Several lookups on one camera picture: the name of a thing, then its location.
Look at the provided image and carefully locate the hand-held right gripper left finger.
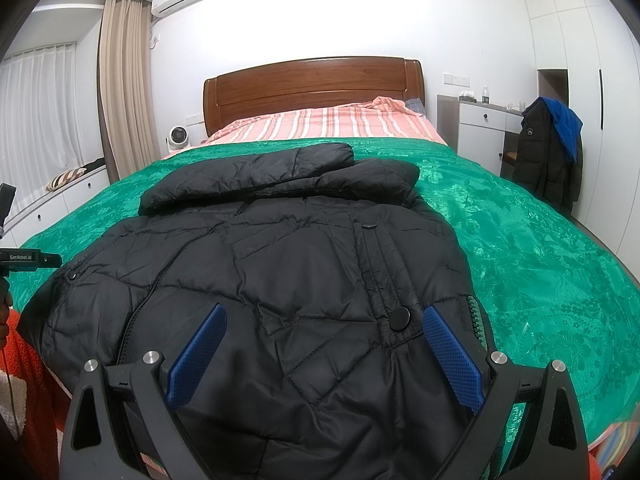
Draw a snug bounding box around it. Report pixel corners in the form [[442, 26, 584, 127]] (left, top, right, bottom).
[[60, 303, 228, 480]]

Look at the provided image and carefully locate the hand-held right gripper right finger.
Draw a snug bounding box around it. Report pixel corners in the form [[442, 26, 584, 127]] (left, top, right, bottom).
[[422, 305, 591, 480]]

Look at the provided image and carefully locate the black puffer jacket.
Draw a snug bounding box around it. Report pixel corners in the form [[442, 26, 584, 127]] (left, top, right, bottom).
[[17, 142, 493, 480]]

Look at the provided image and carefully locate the person's left hand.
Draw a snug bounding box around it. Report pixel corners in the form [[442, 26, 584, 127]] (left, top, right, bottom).
[[0, 290, 14, 357]]

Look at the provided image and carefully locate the white window bench cabinet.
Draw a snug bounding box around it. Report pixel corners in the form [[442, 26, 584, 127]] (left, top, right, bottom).
[[0, 164, 112, 253]]

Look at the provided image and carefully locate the striped cushion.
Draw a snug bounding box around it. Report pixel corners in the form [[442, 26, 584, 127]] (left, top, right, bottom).
[[46, 167, 89, 192]]

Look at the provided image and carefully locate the green blanket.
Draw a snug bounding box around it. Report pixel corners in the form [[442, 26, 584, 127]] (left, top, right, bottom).
[[10, 137, 640, 456]]

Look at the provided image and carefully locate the person's orange fleece clothing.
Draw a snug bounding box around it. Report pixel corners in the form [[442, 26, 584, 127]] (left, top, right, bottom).
[[0, 310, 76, 480]]

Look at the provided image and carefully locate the white sheer curtain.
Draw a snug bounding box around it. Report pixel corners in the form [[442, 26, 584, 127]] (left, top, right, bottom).
[[0, 44, 85, 203]]

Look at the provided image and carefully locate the beige curtain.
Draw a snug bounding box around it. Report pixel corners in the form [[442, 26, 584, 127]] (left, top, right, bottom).
[[98, 0, 153, 182]]

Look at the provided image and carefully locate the small white fan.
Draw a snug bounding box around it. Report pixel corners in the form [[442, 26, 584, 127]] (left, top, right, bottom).
[[166, 125, 189, 152]]

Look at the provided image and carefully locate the dark hanging coat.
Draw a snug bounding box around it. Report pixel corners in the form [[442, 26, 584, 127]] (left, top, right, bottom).
[[512, 97, 585, 215]]

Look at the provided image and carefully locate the white desk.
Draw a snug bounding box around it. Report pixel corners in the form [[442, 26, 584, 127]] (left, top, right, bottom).
[[436, 92, 526, 177]]

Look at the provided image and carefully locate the blue hanging garment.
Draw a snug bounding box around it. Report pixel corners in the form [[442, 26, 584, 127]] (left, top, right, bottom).
[[542, 97, 584, 162]]

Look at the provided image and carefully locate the wooden headboard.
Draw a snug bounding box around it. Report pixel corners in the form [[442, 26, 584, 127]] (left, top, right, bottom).
[[202, 56, 426, 143]]

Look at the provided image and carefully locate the white wardrobe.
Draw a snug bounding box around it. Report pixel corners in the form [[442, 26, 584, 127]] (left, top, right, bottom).
[[525, 0, 640, 261]]

